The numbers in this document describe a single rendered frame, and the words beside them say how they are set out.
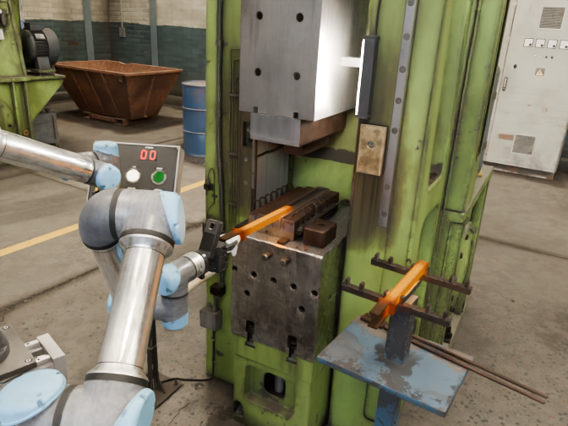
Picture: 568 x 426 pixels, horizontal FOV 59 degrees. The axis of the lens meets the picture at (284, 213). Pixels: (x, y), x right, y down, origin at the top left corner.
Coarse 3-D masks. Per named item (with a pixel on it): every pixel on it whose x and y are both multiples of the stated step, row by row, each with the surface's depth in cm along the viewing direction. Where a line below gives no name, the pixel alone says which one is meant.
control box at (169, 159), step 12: (120, 144) 196; (132, 144) 196; (144, 144) 196; (120, 156) 195; (132, 156) 195; (144, 156) 194; (156, 156) 194; (168, 156) 194; (180, 156) 196; (120, 168) 194; (132, 168) 194; (144, 168) 194; (156, 168) 194; (168, 168) 194; (180, 168) 198; (144, 180) 193; (168, 180) 193; (180, 180) 199
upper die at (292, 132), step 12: (252, 120) 179; (264, 120) 176; (276, 120) 174; (288, 120) 172; (300, 120) 170; (324, 120) 187; (336, 120) 198; (252, 132) 180; (264, 132) 178; (276, 132) 175; (288, 132) 173; (300, 132) 171; (312, 132) 180; (324, 132) 189; (288, 144) 174; (300, 144) 173
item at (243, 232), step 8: (280, 208) 190; (288, 208) 191; (264, 216) 180; (272, 216) 180; (280, 216) 185; (248, 224) 171; (256, 224) 171; (264, 224) 175; (232, 232) 161; (240, 232) 162; (248, 232) 167; (224, 240) 155; (240, 240) 164
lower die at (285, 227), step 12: (288, 192) 218; (300, 192) 216; (324, 192) 215; (336, 192) 217; (276, 204) 200; (288, 204) 198; (324, 204) 205; (252, 216) 191; (288, 216) 188; (312, 216) 197; (264, 228) 190; (276, 228) 187; (288, 228) 185
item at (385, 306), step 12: (420, 264) 155; (408, 276) 147; (420, 276) 152; (396, 288) 140; (408, 288) 143; (384, 300) 132; (396, 300) 136; (372, 312) 126; (384, 312) 131; (372, 324) 127
